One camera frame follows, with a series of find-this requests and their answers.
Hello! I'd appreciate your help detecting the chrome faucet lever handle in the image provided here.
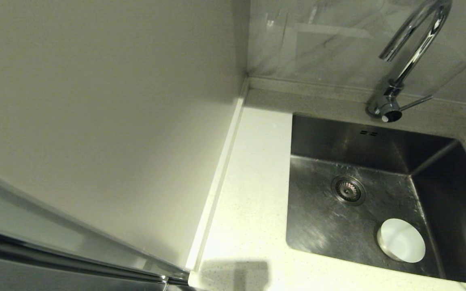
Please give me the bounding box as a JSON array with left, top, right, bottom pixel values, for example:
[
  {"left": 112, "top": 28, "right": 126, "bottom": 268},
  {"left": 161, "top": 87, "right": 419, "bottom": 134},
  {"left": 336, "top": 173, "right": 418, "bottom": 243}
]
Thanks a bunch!
[{"left": 399, "top": 95, "right": 434, "bottom": 112}]

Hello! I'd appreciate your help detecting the white ceramic bowl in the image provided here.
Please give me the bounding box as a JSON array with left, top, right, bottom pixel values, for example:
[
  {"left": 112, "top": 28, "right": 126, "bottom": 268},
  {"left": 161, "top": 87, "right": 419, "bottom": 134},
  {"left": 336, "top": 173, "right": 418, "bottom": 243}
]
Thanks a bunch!
[{"left": 377, "top": 218, "right": 426, "bottom": 263}]

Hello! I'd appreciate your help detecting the stainless steel sink basin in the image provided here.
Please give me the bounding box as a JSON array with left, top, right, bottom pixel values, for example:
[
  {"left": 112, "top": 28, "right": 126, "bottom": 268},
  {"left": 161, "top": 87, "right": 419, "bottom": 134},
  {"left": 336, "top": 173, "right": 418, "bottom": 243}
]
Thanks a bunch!
[{"left": 286, "top": 113, "right": 466, "bottom": 287}]

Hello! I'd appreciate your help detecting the white edge trim strip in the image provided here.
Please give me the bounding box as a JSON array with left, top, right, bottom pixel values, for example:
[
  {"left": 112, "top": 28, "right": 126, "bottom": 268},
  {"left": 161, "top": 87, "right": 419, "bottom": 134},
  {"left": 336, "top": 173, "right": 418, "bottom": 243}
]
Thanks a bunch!
[{"left": 186, "top": 78, "right": 250, "bottom": 280}]

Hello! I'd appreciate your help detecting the round metal drain strainer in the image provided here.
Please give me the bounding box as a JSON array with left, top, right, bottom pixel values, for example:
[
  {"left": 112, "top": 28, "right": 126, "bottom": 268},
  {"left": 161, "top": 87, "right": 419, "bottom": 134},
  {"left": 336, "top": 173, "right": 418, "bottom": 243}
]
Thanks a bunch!
[{"left": 331, "top": 175, "right": 367, "bottom": 207}]

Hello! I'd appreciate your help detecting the white appliance side panel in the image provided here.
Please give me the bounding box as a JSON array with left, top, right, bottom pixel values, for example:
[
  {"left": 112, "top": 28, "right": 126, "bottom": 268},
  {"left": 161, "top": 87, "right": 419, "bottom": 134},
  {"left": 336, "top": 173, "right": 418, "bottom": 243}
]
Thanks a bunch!
[{"left": 0, "top": 0, "right": 250, "bottom": 272}]

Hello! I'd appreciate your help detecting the chrome gooseneck faucet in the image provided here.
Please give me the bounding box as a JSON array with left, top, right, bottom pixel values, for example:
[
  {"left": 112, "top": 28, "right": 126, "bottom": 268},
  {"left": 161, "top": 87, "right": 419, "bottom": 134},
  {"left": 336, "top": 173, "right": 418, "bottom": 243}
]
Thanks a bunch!
[{"left": 366, "top": 0, "right": 453, "bottom": 123}]

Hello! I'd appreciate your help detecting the grey steel appliance door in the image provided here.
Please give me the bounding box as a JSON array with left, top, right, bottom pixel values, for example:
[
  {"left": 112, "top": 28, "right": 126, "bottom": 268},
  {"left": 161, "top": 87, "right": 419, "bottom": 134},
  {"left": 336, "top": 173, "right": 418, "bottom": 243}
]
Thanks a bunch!
[{"left": 0, "top": 162, "right": 207, "bottom": 291}]

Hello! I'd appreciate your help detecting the metal door handle bar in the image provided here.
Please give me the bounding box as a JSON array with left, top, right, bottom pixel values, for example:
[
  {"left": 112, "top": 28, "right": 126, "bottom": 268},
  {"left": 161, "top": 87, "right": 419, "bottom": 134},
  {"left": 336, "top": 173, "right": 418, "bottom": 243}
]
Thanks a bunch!
[{"left": 0, "top": 226, "right": 191, "bottom": 285}]

